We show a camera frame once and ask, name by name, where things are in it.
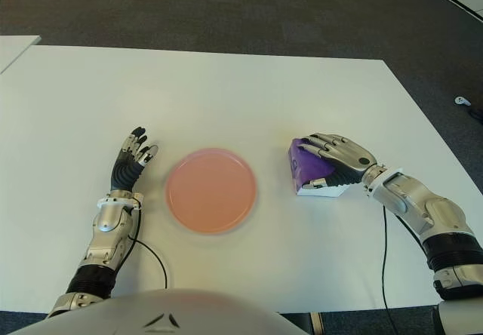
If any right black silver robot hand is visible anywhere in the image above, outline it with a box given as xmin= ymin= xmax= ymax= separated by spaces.
xmin=297 ymin=132 xmax=378 ymax=192

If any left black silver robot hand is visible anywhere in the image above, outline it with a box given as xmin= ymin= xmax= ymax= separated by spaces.
xmin=109 ymin=126 xmax=159 ymax=192

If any purple tissue paper pack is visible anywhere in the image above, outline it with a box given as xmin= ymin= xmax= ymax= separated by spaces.
xmin=286 ymin=137 xmax=350 ymax=199

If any pink round plate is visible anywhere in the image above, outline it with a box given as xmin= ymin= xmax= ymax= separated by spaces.
xmin=165 ymin=147 xmax=260 ymax=235

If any silver robot torso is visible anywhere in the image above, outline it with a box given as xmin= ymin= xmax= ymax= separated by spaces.
xmin=14 ymin=288 xmax=291 ymax=335

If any white neighbouring table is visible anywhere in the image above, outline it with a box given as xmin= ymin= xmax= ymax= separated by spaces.
xmin=0 ymin=35 xmax=42 ymax=75

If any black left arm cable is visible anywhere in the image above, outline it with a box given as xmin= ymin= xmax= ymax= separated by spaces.
xmin=128 ymin=198 xmax=169 ymax=290

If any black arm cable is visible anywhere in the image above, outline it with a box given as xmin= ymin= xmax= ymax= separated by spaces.
xmin=380 ymin=204 xmax=395 ymax=324
xmin=128 ymin=198 xmax=169 ymax=290

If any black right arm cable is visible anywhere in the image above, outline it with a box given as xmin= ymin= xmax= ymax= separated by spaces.
xmin=380 ymin=204 xmax=395 ymax=324

